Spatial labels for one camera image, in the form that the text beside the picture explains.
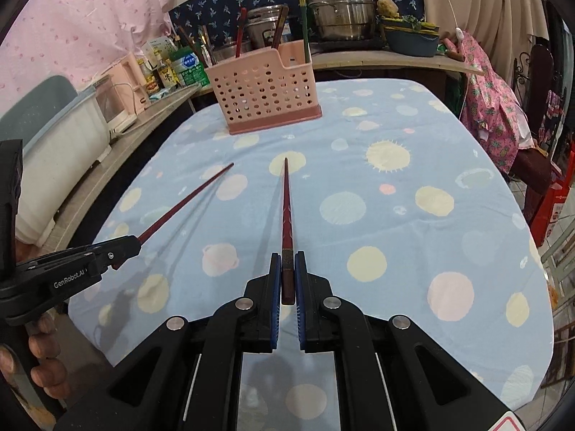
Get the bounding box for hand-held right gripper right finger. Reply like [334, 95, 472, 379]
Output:
[294, 250, 514, 431]

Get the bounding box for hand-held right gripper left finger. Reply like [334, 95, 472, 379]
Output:
[54, 252, 284, 431]

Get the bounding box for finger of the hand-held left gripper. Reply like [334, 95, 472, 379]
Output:
[67, 235, 141, 274]

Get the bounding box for dark red chopstick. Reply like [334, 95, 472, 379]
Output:
[136, 162, 235, 243]
[279, 157, 296, 306]

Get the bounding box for pink perforated plastic basket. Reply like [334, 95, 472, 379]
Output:
[205, 40, 323, 134]

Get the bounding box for bright red chopstick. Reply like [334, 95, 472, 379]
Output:
[235, 8, 249, 57]

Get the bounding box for person's left hand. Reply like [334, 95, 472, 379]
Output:
[26, 312, 69, 399]

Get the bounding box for wooden side counter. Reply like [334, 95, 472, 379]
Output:
[54, 85, 203, 234]

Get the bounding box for light blue dotted tablecloth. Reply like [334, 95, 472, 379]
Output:
[67, 78, 554, 414]

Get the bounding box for white tub with teal lid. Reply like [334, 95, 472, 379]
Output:
[0, 75, 113, 247]

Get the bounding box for white small appliance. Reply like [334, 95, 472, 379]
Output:
[92, 76, 138, 133]

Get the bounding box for small sauce bottle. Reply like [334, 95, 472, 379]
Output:
[143, 60, 159, 95]

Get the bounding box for dark sauce bottle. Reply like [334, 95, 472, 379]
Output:
[157, 54, 178, 91]

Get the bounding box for green lidded jar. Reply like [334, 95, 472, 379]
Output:
[170, 49, 210, 88]

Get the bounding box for white green carton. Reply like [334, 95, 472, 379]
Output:
[144, 36, 178, 57]

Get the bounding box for pink dotted curtain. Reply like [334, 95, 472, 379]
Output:
[0, 0, 180, 108]

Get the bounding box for wooden shelf board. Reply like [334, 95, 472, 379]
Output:
[312, 48, 487, 77]

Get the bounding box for small steel pot with lid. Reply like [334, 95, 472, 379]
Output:
[245, 4, 299, 50]

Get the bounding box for red plastic stool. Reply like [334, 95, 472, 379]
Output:
[530, 141, 575, 247]

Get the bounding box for green stick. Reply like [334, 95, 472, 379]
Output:
[299, 0, 312, 62]

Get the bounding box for pink floral garment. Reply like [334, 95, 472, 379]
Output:
[460, 31, 536, 173]

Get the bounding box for blue plastic basin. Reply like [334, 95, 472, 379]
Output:
[384, 27, 441, 57]

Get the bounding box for green rimmed dish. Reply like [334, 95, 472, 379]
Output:
[379, 15, 440, 35]

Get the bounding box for large steel steamer pot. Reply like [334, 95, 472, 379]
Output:
[305, 0, 383, 41]

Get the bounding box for dark wooden chair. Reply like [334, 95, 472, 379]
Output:
[512, 45, 558, 216]

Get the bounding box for beige curtain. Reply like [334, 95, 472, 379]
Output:
[418, 0, 546, 55]

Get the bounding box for white cable with switch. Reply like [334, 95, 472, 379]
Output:
[433, 0, 468, 42]

